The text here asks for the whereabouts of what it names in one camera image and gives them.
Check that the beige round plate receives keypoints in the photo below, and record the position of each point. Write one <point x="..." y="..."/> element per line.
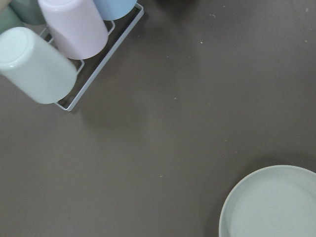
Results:
<point x="275" y="201"/>

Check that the white wire cup rack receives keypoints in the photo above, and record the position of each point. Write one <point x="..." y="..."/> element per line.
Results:
<point x="89" y="69"/>

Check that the pink cup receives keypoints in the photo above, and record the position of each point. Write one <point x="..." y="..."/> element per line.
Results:
<point x="76" y="26"/>

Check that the light blue cup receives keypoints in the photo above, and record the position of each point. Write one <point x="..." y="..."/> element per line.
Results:
<point x="114" y="9"/>

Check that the dark green cup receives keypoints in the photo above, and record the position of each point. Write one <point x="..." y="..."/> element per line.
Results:
<point x="29" y="11"/>

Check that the mint green cup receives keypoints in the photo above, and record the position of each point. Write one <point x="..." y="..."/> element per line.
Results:
<point x="35" y="67"/>

